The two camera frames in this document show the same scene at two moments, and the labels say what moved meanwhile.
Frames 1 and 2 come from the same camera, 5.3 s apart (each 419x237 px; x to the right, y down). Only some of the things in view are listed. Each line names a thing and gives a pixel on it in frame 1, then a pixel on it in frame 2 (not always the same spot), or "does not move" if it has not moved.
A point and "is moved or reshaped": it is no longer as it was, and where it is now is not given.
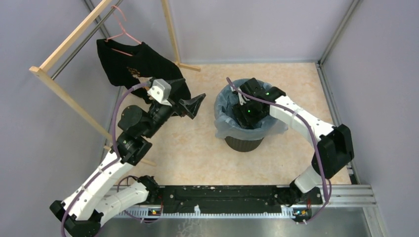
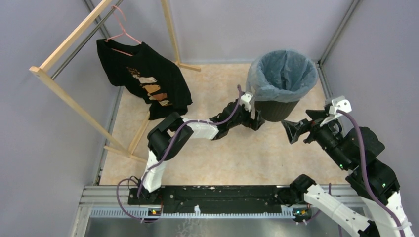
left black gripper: x=191 y=106 -> x=255 y=124
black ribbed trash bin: x=243 y=145 is moved or reshaped
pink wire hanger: x=123 y=33 does not move
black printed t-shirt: x=119 y=63 does not move
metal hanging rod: x=85 y=40 does not move
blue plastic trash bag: x=226 y=123 -> x=281 y=76
